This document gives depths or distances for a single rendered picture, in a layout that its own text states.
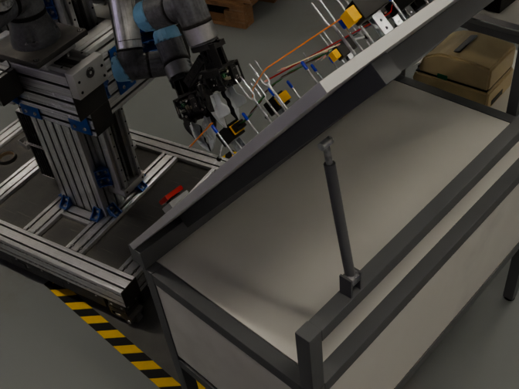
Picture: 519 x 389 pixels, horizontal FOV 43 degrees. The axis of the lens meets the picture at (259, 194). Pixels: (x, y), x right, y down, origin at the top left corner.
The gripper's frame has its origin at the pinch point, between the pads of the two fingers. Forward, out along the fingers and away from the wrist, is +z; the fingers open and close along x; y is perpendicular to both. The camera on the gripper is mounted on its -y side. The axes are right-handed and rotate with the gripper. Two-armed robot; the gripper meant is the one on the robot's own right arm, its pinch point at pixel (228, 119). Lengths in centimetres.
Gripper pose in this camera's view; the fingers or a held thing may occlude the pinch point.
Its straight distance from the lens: 165.7
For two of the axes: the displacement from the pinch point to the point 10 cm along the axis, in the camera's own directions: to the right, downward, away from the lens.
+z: 3.4, 8.6, 3.7
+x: 6.3, -5.0, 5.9
